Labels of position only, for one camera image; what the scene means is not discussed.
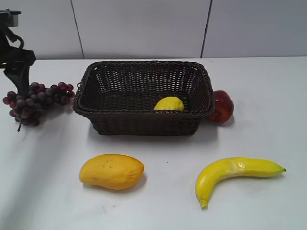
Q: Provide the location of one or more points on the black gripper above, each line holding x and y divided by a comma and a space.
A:
12, 51

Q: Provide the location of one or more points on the yellow lemon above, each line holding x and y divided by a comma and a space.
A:
169, 103

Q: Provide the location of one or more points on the dark brown wicker basket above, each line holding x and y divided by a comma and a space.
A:
118, 97

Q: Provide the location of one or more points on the purple grape bunch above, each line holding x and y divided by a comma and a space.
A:
40, 103

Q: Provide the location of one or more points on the yellow mango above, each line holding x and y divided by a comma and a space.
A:
112, 171

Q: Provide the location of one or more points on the red apple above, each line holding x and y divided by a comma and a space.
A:
224, 107

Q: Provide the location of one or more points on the yellow banana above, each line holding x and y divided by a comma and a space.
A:
232, 167

